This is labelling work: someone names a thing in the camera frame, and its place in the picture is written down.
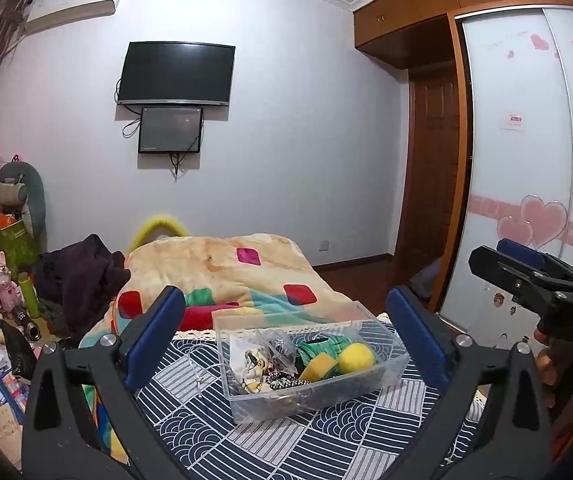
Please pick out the black studded hat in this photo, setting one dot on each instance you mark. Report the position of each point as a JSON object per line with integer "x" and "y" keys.
{"x": 281, "y": 347}

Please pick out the green cylinder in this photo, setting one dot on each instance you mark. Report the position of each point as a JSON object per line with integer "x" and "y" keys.
{"x": 29, "y": 295}

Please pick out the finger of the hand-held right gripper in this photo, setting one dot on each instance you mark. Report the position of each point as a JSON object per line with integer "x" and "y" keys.
{"x": 521, "y": 251}
{"x": 486, "y": 260}

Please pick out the white wall air conditioner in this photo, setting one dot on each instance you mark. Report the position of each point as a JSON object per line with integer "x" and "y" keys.
{"x": 74, "y": 2}

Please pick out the red paper sticker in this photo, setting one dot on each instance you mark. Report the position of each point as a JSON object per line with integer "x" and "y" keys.
{"x": 515, "y": 120}

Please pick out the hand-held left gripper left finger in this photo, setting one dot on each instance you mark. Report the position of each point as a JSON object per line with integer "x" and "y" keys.
{"x": 159, "y": 330}

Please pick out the small black wall monitor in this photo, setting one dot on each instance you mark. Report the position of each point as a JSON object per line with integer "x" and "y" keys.
{"x": 170, "y": 130}

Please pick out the brown wooden door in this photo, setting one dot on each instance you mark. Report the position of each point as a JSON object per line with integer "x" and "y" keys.
{"x": 434, "y": 175}

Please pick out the yellow fuzzy hoop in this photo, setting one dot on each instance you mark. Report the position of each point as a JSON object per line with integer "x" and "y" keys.
{"x": 159, "y": 222}

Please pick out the pink heart wall decal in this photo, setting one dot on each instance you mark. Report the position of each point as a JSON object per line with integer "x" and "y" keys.
{"x": 536, "y": 220}

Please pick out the yellow sponge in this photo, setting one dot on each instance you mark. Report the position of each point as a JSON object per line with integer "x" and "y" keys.
{"x": 316, "y": 367}

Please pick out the grey plush toy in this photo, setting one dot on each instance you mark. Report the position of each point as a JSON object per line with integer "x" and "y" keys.
{"x": 21, "y": 195}

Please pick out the pink rabbit plush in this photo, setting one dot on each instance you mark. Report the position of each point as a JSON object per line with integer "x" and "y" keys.
{"x": 4, "y": 280}

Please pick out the clear plastic box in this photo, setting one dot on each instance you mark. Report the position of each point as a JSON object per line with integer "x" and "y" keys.
{"x": 316, "y": 400}

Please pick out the dark purple clothing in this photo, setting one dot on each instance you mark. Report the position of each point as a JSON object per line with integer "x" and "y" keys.
{"x": 81, "y": 280}

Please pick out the white wall socket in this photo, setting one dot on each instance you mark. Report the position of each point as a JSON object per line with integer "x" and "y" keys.
{"x": 323, "y": 245}

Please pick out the black cylindrical flashlight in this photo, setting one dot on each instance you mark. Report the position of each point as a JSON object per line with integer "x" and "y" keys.
{"x": 26, "y": 322}

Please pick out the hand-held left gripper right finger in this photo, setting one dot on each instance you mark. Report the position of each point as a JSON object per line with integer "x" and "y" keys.
{"x": 416, "y": 340}

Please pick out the colourful patchwork blanket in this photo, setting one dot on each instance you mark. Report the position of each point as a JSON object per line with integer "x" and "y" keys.
{"x": 226, "y": 270}

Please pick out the green knitted cloth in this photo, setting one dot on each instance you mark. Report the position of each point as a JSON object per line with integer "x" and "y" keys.
{"x": 316, "y": 346}

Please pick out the blue patterned bedsheet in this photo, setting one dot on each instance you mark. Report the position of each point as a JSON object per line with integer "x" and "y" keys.
{"x": 266, "y": 435}

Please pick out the large black wall television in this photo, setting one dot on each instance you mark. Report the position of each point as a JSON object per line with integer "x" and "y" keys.
{"x": 176, "y": 74}

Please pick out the wooden overhead cabinet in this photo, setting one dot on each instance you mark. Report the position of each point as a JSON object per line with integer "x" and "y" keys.
{"x": 416, "y": 10}

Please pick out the yellow soft ball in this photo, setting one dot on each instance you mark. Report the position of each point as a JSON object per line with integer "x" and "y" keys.
{"x": 356, "y": 358}

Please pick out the white cloth pouch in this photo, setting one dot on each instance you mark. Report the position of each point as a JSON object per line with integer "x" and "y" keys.
{"x": 249, "y": 367}

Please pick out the green cardboard box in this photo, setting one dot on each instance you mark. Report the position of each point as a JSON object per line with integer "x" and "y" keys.
{"x": 1, "y": 245}

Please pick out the white sliding wardrobe door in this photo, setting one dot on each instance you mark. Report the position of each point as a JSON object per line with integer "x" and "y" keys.
{"x": 526, "y": 135}

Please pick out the person's right hand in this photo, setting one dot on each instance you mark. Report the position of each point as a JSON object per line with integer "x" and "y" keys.
{"x": 548, "y": 370}

